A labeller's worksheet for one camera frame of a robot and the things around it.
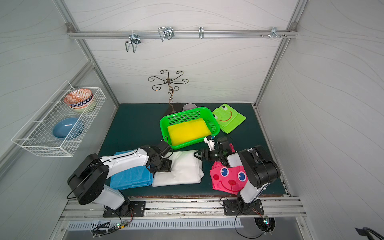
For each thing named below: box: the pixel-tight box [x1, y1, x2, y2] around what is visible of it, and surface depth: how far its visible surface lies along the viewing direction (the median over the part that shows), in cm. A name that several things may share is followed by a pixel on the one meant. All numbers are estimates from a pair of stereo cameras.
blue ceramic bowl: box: [52, 117, 85, 140], surface depth 66 cm
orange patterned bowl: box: [64, 88, 93, 110], surface depth 73 cm
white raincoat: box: [152, 150, 204, 187], surface depth 84 cm
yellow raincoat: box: [167, 118, 212, 146], surface depth 104 cm
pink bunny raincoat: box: [209, 161, 248, 195], surface depth 84 cm
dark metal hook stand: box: [148, 69, 189, 114], surface depth 93 cm
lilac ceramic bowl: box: [182, 103, 198, 111], surface depth 114 cm
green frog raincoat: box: [212, 103, 247, 134], surface depth 113 cm
